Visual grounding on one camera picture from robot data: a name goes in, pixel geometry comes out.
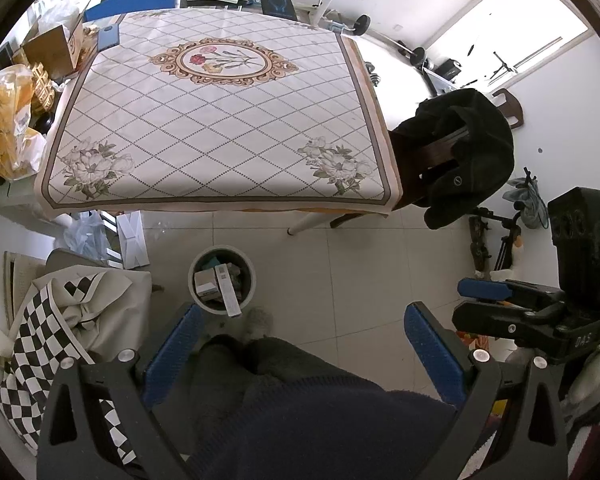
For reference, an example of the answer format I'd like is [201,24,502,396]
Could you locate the grey-blue cloth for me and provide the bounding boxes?
[502,170,549,232]

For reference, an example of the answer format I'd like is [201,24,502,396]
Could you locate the black-and-white checkered bag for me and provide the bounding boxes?
[0,266,148,480]

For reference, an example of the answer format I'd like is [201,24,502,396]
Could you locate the orange snack packet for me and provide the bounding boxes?
[457,331,492,358]

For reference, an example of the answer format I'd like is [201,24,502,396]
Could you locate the clear plastic bag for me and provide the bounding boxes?
[61,210,119,262]

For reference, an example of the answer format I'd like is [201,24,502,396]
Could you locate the bright glass door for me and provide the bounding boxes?
[426,0,595,97]

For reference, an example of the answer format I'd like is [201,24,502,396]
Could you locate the dark blue sweater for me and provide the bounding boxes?
[195,360,459,480]

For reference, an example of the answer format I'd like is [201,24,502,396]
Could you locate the beige framed panel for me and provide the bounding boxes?
[2,250,49,333]

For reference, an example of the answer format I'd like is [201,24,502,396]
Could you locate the off-white cloth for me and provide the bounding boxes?
[45,249,154,367]

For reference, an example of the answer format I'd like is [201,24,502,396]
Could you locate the small white box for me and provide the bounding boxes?
[194,269,222,302]

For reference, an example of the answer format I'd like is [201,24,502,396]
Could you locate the small black box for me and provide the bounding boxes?
[436,58,464,82]

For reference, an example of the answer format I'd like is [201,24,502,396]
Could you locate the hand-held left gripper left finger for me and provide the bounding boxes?
[36,302,207,480]

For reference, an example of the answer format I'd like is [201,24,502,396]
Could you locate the white round trash bin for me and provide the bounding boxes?
[187,247,257,317]

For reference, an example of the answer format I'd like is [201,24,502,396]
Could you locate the long white box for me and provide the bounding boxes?
[214,262,244,319]

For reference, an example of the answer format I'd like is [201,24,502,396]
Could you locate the silver blister pack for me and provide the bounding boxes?
[230,264,250,303]

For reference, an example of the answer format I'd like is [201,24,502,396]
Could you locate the floral tablecloth table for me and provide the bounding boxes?
[34,7,405,219]

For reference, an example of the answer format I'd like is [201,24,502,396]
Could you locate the white table leg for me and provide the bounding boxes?
[286,211,334,236]

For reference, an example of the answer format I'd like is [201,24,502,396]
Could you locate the white folded cardboard sheet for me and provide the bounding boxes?
[116,211,152,269]

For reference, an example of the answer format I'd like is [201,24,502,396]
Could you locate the black tripod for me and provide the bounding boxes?
[472,167,538,273]

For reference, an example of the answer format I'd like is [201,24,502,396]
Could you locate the grey trouser legs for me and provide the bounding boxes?
[187,334,342,480]

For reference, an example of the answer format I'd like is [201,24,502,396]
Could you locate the barbell with black plates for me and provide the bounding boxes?
[347,13,429,69]

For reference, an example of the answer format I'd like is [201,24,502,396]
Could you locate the blue flat case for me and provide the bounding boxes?
[97,23,120,53]

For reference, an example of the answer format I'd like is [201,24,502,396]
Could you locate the white plush item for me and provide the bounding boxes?
[510,345,600,442]

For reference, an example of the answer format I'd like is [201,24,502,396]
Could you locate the gold patterned box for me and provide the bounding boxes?
[29,61,62,112]

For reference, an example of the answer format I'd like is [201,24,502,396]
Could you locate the brown wooden leg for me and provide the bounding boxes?
[329,211,364,230]

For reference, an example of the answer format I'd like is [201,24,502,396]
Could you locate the black jacket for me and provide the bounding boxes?
[392,87,517,231]

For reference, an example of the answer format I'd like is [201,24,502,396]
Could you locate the open cardboard box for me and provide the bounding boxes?
[21,7,97,82]

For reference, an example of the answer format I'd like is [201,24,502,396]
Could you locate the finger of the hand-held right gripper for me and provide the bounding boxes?
[452,297,571,347]
[456,277,568,309]

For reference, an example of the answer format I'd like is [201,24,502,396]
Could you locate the brown wooden figure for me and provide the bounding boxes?
[467,215,492,274]

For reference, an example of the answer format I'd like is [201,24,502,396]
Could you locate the dark tablet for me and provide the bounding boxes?
[258,0,298,21]

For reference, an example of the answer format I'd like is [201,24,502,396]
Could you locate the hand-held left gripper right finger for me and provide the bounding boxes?
[404,301,571,480]

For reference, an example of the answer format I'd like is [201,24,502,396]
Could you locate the yellow plastic bag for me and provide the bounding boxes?
[0,64,49,182]

